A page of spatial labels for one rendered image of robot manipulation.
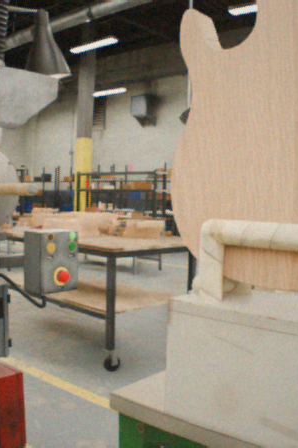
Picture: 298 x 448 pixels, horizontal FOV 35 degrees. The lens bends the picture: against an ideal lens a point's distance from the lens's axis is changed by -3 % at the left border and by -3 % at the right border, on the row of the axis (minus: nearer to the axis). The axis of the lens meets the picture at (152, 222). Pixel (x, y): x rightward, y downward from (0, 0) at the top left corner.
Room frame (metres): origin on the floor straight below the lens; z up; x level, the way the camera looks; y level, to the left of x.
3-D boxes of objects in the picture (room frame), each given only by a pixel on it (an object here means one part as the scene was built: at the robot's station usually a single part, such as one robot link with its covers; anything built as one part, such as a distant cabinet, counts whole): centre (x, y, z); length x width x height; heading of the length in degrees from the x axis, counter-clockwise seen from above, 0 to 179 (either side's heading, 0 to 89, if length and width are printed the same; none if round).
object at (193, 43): (0.69, -0.07, 1.48); 0.07 x 0.04 x 0.09; 50
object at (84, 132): (11.36, 1.69, 2.99); 0.41 x 0.41 x 5.98; 51
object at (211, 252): (0.63, -0.08, 1.15); 0.03 x 0.03 x 0.09
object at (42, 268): (1.58, 0.40, 0.99); 0.24 x 0.21 x 0.26; 51
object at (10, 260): (1.54, 0.44, 1.02); 0.19 x 0.04 x 0.04; 141
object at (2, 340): (1.61, 0.57, 0.93); 0.15 x 0.10 x 0.55; 51
